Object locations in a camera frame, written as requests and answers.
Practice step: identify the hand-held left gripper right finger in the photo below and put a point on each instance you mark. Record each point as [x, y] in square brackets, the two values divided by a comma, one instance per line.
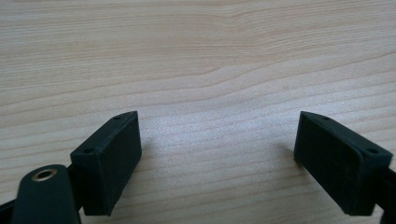
[337, 165]

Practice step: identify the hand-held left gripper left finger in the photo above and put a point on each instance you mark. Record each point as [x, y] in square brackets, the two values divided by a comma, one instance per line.
[107, 161]

